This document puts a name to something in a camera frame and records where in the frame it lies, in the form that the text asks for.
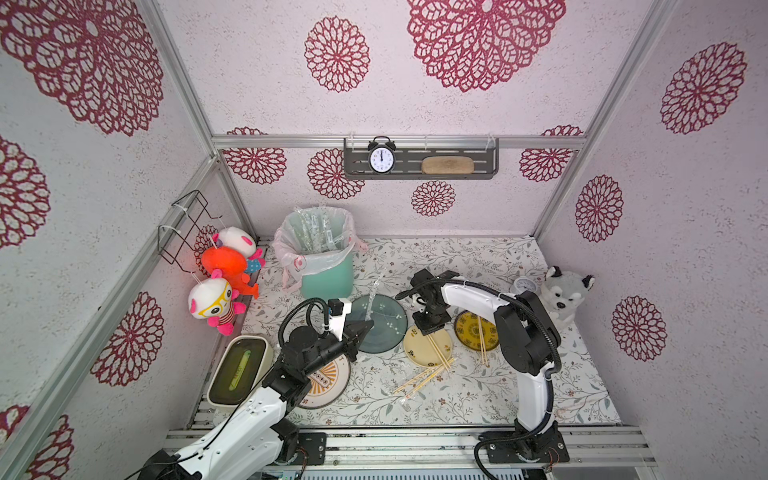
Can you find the bare chopsticks pair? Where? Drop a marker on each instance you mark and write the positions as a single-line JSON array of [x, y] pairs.
[[484, 356], [437, 348]]

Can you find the white orange patterned plate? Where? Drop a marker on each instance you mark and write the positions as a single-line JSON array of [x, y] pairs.
[[327, 384]]

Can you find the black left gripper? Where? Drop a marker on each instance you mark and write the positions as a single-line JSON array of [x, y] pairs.
[[352, 339]]

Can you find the green trash bin with bag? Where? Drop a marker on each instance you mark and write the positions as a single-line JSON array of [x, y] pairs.
[[315, 248]]

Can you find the black alarm clock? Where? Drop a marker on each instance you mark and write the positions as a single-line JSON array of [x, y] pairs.
[[381, 154]]

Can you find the white plush doll yellow glasses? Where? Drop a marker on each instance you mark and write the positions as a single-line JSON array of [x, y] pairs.
[[215, 300]]

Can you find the yellow patterned plate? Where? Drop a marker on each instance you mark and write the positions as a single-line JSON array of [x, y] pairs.
[[475, 332]]

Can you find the black wire rack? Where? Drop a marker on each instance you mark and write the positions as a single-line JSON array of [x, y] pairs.
[[172, 240]]

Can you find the white container green inside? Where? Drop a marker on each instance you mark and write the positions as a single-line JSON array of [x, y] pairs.
[[245, 361]]

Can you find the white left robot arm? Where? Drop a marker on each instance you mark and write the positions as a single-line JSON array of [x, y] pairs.
[[258, 432]]

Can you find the husky plush toy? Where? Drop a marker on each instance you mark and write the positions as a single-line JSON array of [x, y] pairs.
[[561, 293]]

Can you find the wooden brush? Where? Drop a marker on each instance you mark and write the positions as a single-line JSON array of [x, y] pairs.
[[448, 165]]

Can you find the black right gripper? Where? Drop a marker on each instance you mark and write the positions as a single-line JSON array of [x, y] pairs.
[[430, 324]]

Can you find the red orange plush toy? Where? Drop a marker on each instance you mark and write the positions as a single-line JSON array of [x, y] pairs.
[[227, 263]]

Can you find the dark green glass plate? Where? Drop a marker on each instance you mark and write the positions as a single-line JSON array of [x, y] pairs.
[[390, 322]]

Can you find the white pink plush doll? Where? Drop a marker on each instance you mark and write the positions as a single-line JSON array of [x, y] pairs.
[[240, 241]]

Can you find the clear chopstick wrapper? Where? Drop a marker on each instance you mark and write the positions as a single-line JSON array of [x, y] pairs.
[[372, 294]]

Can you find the grey wall shelf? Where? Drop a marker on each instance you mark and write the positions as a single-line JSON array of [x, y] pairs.
[[408, 162]]

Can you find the pile of wrapped chopsticks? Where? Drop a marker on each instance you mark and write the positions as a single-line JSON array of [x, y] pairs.
[[414, 385]]

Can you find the cream yellow plate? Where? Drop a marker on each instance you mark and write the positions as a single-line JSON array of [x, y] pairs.
[[419, 350]]

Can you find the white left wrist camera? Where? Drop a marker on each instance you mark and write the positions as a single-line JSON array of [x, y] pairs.
[[338, 309]]

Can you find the small white round gauge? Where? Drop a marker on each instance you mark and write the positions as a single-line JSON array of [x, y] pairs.
[[523, 284]]

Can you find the metal base rail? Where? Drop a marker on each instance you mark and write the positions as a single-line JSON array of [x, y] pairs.
[[451, 448]]

